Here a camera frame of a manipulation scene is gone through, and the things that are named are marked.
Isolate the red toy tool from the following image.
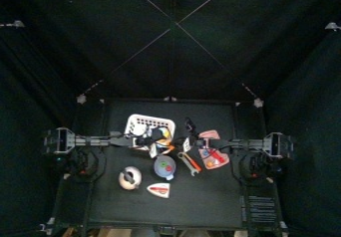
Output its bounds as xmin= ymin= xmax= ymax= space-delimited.
xmin=210 ymin=150 xmax=226 ymax=164

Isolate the white brown round toy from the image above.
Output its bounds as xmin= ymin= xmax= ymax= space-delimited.
xmin=118 ymin=165 xmax=145 ymax=191

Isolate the white text label sticker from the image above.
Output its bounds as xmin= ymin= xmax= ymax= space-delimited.
xmin=246 ymin=195 xmax=277 ymax=225

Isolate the orange grey toy wrench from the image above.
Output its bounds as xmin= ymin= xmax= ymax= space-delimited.
xmin=177 ymin=151 xmax=202 ymax=177

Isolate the pink toy tool tray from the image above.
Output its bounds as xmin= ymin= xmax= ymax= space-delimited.
xmin=197 ymin=146 xmax=232 ymax=171

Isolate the pink tray lid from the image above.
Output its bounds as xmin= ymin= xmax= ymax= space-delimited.
xmin=197 ymin=129 xmax=221 ymax=141

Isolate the black white orange penguin toy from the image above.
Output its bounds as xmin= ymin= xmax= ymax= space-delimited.
xmin=151 ymin=126 xmax=175 ymax=149

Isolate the white plastic basket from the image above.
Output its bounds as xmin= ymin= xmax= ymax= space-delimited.
xmin=125 ymin=114 xmax=177 ymax=146

